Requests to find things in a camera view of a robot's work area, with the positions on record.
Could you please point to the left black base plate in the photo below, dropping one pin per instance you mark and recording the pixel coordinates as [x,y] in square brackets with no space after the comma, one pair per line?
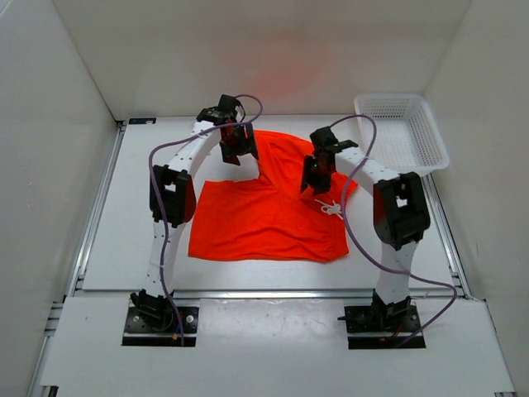
[142,331]

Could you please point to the orange shorts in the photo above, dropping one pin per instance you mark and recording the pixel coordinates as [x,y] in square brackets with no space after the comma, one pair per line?
[270,217]

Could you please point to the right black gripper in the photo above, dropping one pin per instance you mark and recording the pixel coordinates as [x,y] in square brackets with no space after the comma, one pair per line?
[320,186]

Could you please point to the black label sticker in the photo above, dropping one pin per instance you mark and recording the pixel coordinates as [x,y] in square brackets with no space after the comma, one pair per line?
[142,120]

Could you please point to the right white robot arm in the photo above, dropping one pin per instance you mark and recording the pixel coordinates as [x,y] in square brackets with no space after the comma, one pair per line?
[400,215]

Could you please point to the right aluminium frame rail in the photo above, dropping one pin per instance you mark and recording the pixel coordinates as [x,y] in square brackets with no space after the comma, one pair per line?
[464,338]

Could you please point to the left aluminium frame rail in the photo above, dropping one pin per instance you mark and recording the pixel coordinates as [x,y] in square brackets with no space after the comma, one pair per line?
[76,264]

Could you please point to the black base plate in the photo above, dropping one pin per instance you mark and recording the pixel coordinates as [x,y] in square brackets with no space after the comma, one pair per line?
[142,331]
[364,332]

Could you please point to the aluminium frame rail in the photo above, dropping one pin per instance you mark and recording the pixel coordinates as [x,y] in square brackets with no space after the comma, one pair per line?
[76,264]
[464,338]

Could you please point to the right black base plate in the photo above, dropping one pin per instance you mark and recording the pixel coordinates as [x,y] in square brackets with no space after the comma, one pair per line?
[364,332]

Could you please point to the white plastic basket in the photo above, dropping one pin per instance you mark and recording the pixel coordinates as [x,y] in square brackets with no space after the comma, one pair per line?
[407,138]

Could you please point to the front aluminium rail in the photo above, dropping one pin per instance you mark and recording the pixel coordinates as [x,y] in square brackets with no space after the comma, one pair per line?
[273,294]

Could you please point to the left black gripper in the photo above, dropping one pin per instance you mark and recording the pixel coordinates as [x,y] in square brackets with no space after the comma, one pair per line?
[245,145]

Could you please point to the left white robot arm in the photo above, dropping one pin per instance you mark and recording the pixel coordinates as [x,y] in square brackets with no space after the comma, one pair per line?
[172,168]

